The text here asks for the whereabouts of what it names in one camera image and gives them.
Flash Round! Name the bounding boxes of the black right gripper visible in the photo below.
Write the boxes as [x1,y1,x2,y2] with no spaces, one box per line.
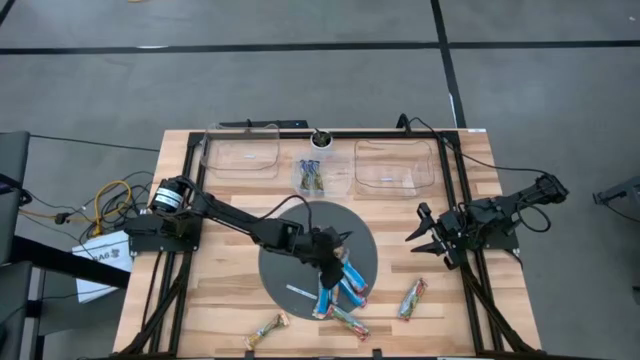
[405,202,472,271]

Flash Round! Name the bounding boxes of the green red granola bar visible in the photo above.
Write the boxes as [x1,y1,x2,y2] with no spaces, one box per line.
[396,277,430,323]
[325,303,373,344]

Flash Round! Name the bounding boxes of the dark blue granola bar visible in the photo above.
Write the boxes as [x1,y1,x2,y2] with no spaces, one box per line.
[308,159,325,193]
[298,159,314,192]

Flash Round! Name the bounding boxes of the round gray woven placemat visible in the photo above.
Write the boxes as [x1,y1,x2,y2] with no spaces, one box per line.
[257,200,379,322]

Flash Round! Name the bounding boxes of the white label strip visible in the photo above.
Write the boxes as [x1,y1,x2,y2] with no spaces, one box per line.
[285,283,320,301]

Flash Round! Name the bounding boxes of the small clear plastic bin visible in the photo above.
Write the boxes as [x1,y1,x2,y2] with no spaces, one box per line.
[290,148,352,198]

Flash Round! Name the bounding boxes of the large clear plastic bin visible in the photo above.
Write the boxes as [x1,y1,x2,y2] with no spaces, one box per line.
[200,123,282,181]
[353,138,436,198]

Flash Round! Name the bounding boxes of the small white potted plant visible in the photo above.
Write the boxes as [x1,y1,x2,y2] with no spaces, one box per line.
[310,127,334,150]

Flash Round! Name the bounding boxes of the black power strip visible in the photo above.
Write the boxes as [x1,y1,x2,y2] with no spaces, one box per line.
[218,119,310,130]

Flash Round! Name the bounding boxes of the gray metal stand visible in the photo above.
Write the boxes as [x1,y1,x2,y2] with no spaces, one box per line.
[592,174,640,207]

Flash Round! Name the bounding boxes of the black diagonal beam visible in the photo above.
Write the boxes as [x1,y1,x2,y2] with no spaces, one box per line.
[9,234,132,291]

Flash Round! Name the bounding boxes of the dark gray chair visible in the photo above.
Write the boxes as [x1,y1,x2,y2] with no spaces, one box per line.
[0,130,31,266]

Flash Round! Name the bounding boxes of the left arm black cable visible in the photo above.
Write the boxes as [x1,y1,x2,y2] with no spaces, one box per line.
[257,193,354,241]

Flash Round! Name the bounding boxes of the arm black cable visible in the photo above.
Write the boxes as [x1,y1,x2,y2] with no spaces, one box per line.
[514,202,552,235]
[257,193,354,241]

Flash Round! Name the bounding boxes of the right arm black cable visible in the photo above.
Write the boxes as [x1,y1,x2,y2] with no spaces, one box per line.
[514,202,552,235]

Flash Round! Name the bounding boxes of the black aluminium table frame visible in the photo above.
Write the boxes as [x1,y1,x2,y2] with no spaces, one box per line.
[115,128,540,360]

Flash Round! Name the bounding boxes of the black table power cable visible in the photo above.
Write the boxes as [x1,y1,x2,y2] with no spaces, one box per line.
[396,112,554,177]

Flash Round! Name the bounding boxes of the yellow floor cable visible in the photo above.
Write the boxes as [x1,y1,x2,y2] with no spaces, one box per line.
[92,179,133,237]

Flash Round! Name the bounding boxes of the long black floor cable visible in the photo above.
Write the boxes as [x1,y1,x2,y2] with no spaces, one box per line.
[28,132,162,153]

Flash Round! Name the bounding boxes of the black floor cable bundle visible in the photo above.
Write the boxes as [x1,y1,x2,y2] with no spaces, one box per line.
[19,169,156,241]

